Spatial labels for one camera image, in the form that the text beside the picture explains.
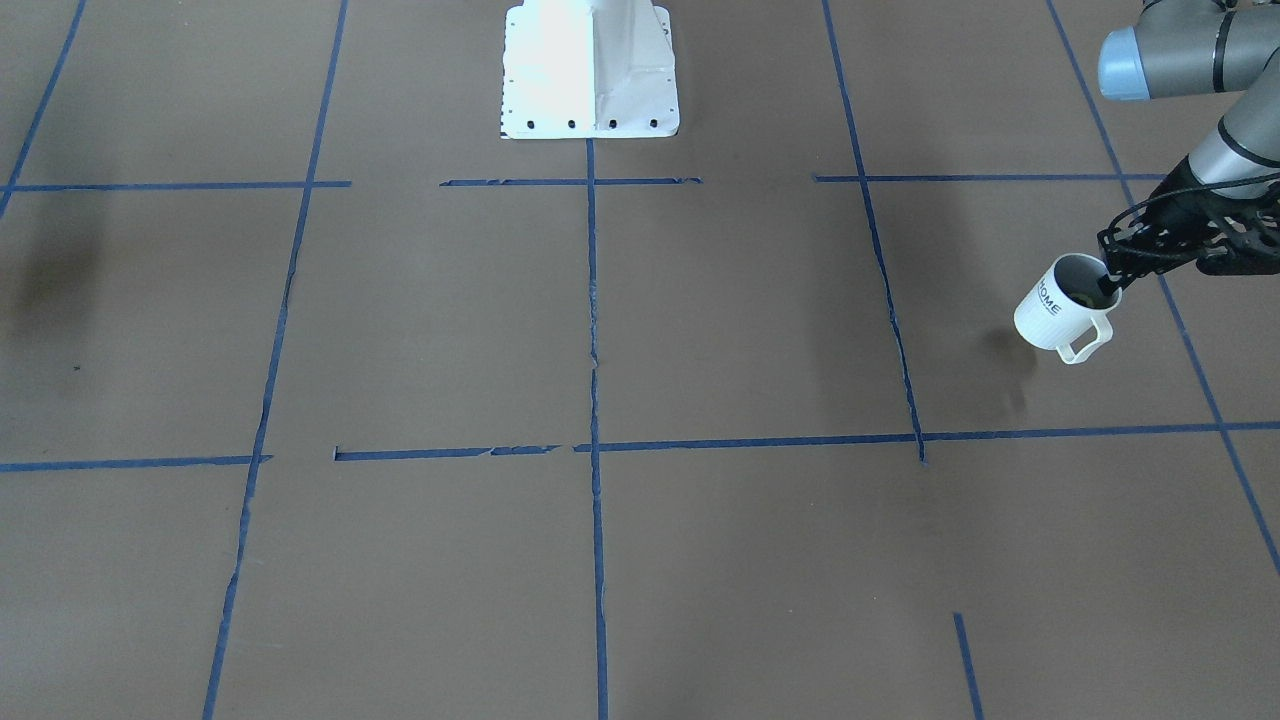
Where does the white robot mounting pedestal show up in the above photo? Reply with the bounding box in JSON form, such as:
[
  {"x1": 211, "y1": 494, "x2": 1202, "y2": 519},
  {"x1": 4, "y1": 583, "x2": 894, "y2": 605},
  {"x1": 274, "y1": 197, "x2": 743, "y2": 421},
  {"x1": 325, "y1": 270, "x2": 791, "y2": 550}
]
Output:
[{"x1": 500, "y1": 1, "x2": 681, "y2": 140}]

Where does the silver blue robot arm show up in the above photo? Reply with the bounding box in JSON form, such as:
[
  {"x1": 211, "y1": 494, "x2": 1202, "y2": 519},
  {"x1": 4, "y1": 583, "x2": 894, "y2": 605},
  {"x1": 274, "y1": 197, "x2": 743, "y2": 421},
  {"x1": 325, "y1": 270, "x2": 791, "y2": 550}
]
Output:
[{"x1": 1098, "y1": 1, "x2": 1279, "y2": 293}]

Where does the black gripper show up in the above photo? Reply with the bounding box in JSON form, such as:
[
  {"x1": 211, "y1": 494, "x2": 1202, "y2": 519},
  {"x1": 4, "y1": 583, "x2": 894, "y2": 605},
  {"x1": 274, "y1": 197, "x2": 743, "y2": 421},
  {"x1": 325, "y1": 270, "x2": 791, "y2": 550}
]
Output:
[{"x1": 1097, "y1": 159, "x2": 1279, "y2": 293}]

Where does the white mug with handle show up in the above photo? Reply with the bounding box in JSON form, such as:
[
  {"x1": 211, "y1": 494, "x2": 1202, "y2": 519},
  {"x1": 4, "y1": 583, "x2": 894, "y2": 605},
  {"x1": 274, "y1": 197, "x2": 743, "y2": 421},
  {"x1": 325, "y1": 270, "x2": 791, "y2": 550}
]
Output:
[{"x1": 1012, "y1": 252, "x2": 1123, "y2": 365}]

